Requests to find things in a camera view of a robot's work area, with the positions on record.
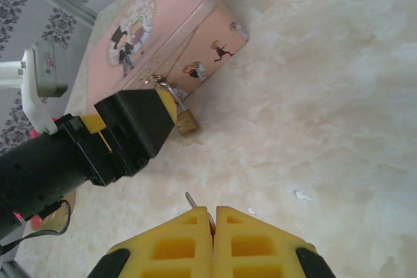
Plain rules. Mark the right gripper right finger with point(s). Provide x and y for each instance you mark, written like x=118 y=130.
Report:
x=224 y=258

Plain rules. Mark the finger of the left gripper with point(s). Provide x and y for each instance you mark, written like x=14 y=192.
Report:
x=169 y=97
x=137 y=128

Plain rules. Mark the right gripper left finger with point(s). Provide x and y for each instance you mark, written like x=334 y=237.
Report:
x=202 y=258

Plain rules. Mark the small brass padlock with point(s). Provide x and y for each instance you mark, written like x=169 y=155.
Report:
x=187 y=125

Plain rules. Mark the small silver key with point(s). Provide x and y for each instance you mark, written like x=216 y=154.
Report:
x=192 y=201

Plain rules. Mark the pink tin box with cartoon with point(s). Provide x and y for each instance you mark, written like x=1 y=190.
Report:
x=169 y=14

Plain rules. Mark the white paper scrap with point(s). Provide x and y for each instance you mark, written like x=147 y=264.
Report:
x=251 y=210
x=301 y=196

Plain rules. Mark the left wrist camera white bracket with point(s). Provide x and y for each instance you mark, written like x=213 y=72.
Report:
x=49 y=73

